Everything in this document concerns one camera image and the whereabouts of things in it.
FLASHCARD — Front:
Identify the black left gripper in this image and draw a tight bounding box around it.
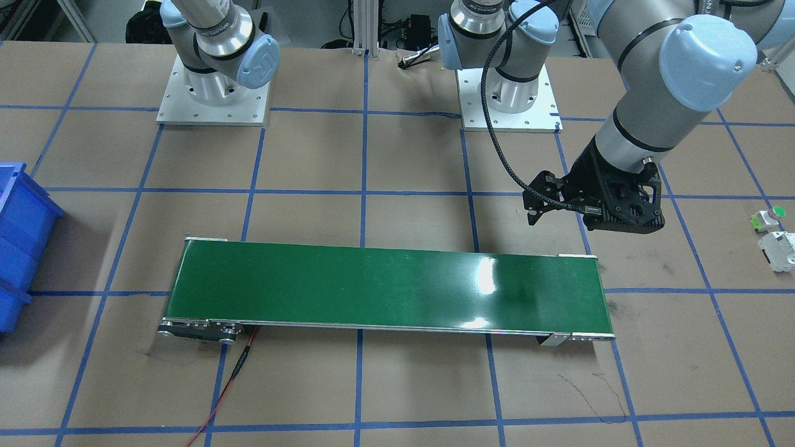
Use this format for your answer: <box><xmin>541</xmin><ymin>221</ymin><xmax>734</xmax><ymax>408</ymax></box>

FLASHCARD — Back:
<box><xmin>522</xmin><ymin>138</ymin><xmax>665</xmax><ymax>234</ymax></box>

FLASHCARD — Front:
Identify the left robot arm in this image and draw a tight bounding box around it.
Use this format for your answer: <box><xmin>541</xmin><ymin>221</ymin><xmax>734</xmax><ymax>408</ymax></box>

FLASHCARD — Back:
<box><xmin>437</xmin><ymin>1</ymin><xmax>793</xmax><ymax>234</ymax></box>

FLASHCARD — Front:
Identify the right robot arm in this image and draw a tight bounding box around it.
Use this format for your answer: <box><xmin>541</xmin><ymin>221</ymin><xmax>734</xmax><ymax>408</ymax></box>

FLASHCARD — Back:
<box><xmin>160</xmin><ymin>1</ymin><xmax>281</xmax><ymax>89</ymax></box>

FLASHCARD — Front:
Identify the green push button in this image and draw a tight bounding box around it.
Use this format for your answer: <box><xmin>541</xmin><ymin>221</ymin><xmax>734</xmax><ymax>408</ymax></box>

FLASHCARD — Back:
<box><xmin>749</xmin><ymin>205</ymin><xmax>786</xmax><ymax>233</ymax></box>

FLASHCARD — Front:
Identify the white circuit breaker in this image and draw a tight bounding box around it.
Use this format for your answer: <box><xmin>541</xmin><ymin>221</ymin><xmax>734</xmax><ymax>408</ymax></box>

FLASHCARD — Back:
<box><xmin>758</xmin><ymin>231</ymin><xmax>794</xmax><ymax>272</ymax></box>

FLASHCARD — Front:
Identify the green conveyor belt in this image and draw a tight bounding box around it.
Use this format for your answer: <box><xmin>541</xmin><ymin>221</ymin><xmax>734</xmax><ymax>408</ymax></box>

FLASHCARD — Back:
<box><xmin>157</xmin><ymin>238</ymin><xmax>616</xmax><ymax>346</ymax></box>

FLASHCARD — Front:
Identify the blue plastic bin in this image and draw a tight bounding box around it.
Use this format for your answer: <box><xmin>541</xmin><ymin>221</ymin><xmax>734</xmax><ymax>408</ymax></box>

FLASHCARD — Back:
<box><xmin>1</xmin><ymin>161</ymin><xmax>63</xmax><ymax>333</ymax></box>

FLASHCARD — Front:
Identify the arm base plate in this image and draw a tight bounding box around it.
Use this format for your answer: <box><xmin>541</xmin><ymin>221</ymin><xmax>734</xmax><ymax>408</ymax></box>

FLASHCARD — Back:
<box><xmin>156</xmin><ymin>56</ymin><xmax>271</xmax><ymax>127</ymax></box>
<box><xmin>455</xmin><ymin>65</ymin><xmax>563</xmax><ymax>133</ymax></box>

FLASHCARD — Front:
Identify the red black conveyor cable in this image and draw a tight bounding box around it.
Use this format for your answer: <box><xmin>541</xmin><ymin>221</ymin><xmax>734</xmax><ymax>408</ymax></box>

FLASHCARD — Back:
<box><xmin>183</xmin><ymin>327</ymin><xmax>259</xmax><ymax>447</ymax></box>

